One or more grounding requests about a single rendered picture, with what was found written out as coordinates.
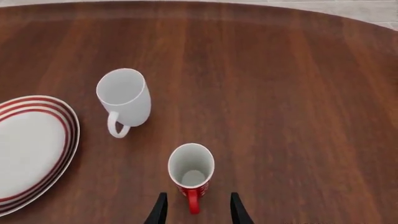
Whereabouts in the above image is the red mug with white inside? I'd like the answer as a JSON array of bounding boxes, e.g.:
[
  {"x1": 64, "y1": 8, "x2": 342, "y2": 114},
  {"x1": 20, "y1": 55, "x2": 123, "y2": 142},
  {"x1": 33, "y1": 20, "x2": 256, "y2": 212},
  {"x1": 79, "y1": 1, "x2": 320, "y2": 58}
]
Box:
[{"x1": 167, "y1": 142, "x2": 216, "y2": 215}]

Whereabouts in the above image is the white plate with red rings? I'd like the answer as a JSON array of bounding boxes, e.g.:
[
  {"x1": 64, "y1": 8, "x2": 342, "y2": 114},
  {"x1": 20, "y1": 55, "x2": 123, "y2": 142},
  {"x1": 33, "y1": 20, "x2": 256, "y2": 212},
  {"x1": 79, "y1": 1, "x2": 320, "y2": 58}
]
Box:
[{"x1": 0, "y1": 94, "x2": 81, "y2": 215}]

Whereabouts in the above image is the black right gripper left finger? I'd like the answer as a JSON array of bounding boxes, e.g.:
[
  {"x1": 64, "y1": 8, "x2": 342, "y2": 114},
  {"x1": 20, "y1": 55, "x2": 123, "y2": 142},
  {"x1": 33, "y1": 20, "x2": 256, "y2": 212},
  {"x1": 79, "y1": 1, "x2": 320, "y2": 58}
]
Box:
[{"x1": 143, "y1": 192, "x2": 169, "y2": 224}]

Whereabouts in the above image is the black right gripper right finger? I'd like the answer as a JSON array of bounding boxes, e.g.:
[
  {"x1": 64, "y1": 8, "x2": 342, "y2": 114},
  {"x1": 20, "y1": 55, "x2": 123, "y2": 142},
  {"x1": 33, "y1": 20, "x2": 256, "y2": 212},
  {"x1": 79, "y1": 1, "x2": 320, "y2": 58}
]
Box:
[{"x1": 230, "y1": 192, "x2": 257, "y2": 224}]

